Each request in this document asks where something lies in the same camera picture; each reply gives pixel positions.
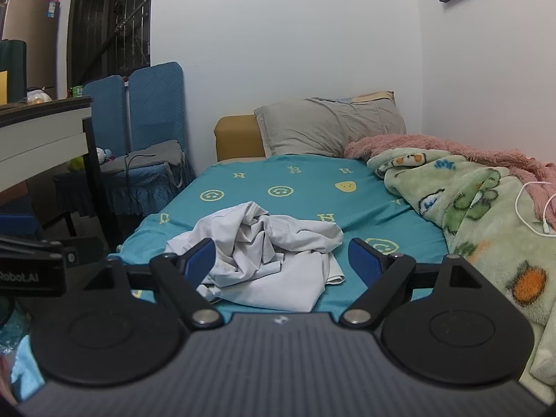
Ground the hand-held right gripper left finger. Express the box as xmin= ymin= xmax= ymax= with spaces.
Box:
xmin=82 ymin=238 xmax=224 ymax=330

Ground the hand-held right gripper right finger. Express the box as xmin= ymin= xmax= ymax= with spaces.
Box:
xmin=339 ymin=238 xmax=483 ymax=328

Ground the white shirt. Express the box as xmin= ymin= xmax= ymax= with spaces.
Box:
xmin=164 ymin=202 xmax=346 ymax=313

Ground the teal smiley print bed sheet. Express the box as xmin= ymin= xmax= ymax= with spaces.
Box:
xmin=106 ymin=155 xmax=450 ymax=313

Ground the grey cloth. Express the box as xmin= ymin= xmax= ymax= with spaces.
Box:
xmin=98 ymin=140 xmax=185 ymax=174

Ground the mustard yellow headboard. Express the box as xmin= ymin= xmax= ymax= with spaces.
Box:
xmin=214 ymin=115 xmax=267 ymax=162

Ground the green cartoon print blanket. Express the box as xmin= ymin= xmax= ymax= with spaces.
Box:
xmin=367 ymin=148 xmax=556 ymax=394

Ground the white desk with black legs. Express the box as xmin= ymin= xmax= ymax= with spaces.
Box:
xmin=0 ymin=96 xmax=123 ymax=244

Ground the grey pillow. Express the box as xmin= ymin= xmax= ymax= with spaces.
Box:
xmin=253 ymin=98 xmax=407 ymax=158

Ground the blue covered chair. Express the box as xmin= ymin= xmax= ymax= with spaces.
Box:
xmin=54 ymin=75 xmax=130 ymax=218
xmin=102 ymin=62 xmax=196 ymax=215

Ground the pink fluffy blanket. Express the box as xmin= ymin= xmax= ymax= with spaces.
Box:
xmin=344 ymin=134 xmax=556 ymax=227

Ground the tan pillow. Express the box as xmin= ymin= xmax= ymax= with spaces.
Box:
xmin=350 ymin=91 xmax=397 ymax=105

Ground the dark green case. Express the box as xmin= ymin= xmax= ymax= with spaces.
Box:
xmin=0 ymin=40 xmax=27 ymax=103

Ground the cardboard box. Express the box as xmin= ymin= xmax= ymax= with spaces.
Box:
xmin=2 ymin=0 xmax=60 ymax=98

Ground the dark barred door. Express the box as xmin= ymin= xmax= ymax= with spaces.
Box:
xmin=67 ymin=0 xmax=155 ymax=96

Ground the black cable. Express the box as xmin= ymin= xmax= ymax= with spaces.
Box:
xmin=124 ymin=150 xmax=156 ymax=216

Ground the white charging cable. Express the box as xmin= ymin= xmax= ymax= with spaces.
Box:
xmin=515 ymin=181 xmax=556 ymax=237

